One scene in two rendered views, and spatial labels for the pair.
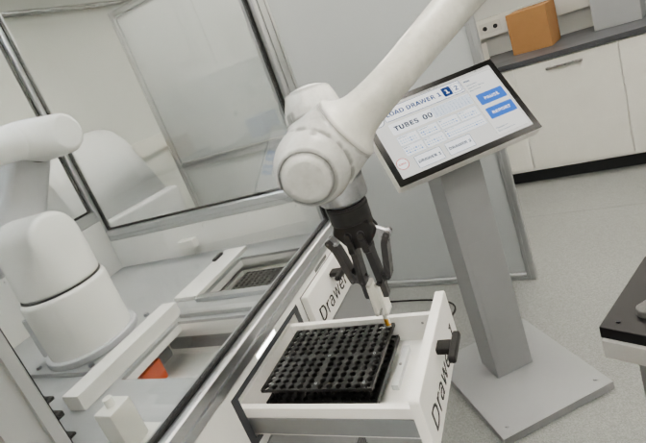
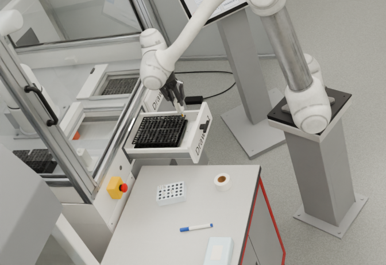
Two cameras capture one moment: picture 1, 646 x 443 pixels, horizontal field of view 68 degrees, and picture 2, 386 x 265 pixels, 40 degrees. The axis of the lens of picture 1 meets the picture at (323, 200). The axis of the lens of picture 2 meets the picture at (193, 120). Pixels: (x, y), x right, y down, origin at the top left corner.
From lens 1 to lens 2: 1.53 m
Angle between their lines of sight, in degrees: 23
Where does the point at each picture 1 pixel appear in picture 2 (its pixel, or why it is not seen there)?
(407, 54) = (185, 39)
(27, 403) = (73, 153)
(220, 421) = (119, 155)
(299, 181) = (150, 84)
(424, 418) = (192, 152)
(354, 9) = not seen: outside the picture
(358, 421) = (170, 153)
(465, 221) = (235, 41)
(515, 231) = not seen: hidden behind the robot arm
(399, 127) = not seen: outside the picture
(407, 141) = (199, 0)
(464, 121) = not seen: outside the picture
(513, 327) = (263, 96)
